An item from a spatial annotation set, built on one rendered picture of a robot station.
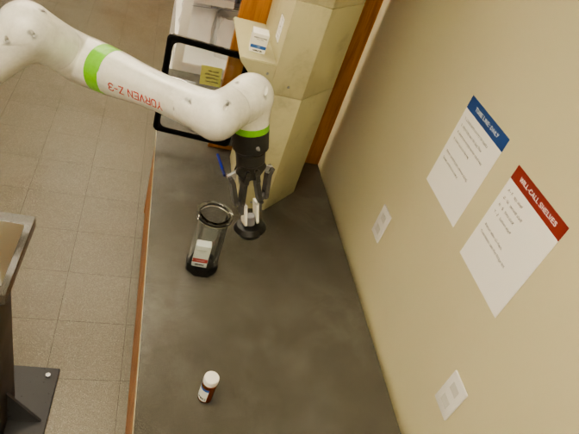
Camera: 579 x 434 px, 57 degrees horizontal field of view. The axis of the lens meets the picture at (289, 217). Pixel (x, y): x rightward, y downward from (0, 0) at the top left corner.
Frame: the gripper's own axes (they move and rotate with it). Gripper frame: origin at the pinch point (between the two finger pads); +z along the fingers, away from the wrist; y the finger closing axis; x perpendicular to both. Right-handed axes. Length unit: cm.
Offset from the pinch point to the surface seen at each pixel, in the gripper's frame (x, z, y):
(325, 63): -33, -25, -39
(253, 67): -35.0, -26.1, -15.3
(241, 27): -58, -30, -20
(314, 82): -33, -20, -36
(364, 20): -57, -29, -68
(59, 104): -271, 87, 33
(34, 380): -53, 104, 74
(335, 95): -61, 2, -62
